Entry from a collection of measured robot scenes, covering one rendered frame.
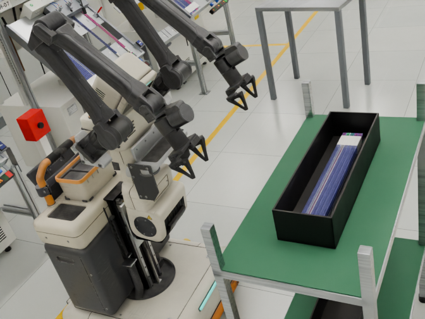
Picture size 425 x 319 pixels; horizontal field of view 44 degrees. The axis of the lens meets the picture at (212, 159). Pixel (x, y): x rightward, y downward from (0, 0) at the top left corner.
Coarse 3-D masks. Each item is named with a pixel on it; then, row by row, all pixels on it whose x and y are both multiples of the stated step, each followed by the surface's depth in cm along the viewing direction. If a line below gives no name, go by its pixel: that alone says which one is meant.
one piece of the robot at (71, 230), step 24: (72, 144) 229; (120, 192) 221; (48, 216) 216; (72, 216) 212; (96, 216) 215; (120, 216) 222; (48, 240) 216; (72, 240) 208; (96, 240) 217; (120, 240) 228; (72, 264) 219; (96, 264) 217; (120, 264) 231; (144, 264) 238; (72, 288) 231; (96, 288) 222; (120, 288) 232
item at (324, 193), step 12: (348, 144) 178; (360, 144) 181; (336, 156) 174; (348, 156) 172; (324, 168) 169; (336, 168) 168; (348, 168) 169; (324, 180) 164; (336, 180) 162; (312, 192) 160; (324, 192) 159; (336, 192) 159; (312, 204) 155; (324, 204) 154
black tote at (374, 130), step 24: (336, 120) 187; (360, 120) 183; (312, 144) 171; (336, 144) 186; (312, 168) 173; (360, 168) 162; (288, 192) 156; (288, 216) 145; (312, 216) 141; (336, 216) 142; (288, 240) 150; (312, 240) 146; (336, 240) 144
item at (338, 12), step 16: (272, 0) 410; (288, 0) 400; (304, 0) 392; (320, 0) 383; (336, 0) 375; (256, 16) 407; (288, 16) 438; (336, 16) 366; (288, 32) 447; (336, 32) 373; (368, 48) 414; (368, 64) 419; (272, 80) 434; (368, 80) 426; (272, 96) 441
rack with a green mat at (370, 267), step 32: (416, 96) 185; (384, 128) 190; (416, 128) 186; (288, 160) 186; (384, 160) 174; (384, 192) 160; (256, 224) 160; (352, 224) 151; (384, 224) 148; (224, 256) 151; (256, 256) 148; (288, 256) 146; (320, 256) 143; (352, 256) 140; (384, 256) 138; (416, 256) 215; (224, 288) 151; (288, 288) 138; (320, 288) 133; (352, 288) 131; (384, 288) 205; (416, 288) 202
